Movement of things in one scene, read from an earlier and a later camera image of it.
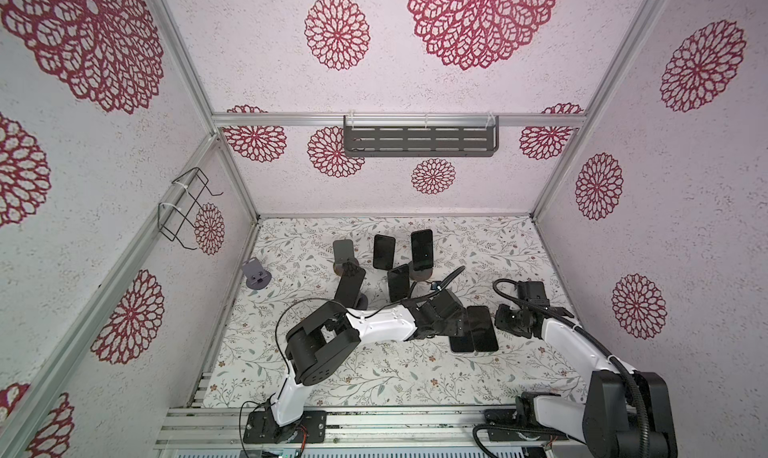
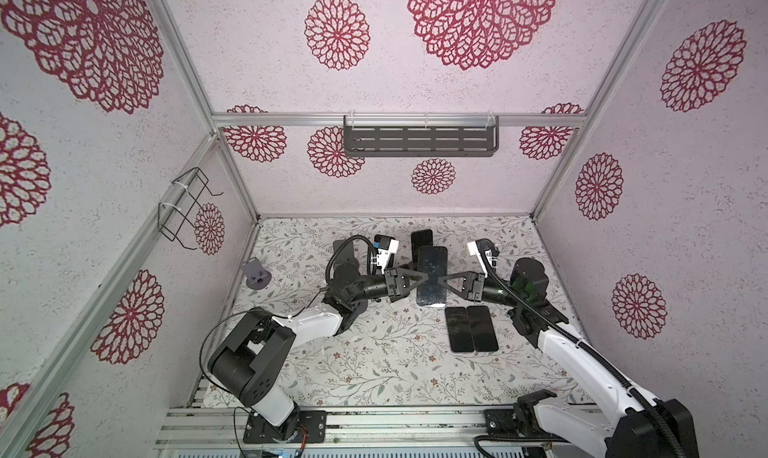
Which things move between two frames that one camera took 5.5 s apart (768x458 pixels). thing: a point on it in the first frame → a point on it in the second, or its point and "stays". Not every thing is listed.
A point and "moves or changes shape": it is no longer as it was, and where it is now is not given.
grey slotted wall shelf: x=420 y=135 stays
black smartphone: x=384 y=251 moves or changes shape
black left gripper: x=454 y=324 → x=401 y=291
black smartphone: x=482 y=328 stays
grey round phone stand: x=257 y=278 stays
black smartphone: x=422 y=249 stays
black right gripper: x=499 y=319 → x=473 y=288
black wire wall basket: x=176 y=222 stays
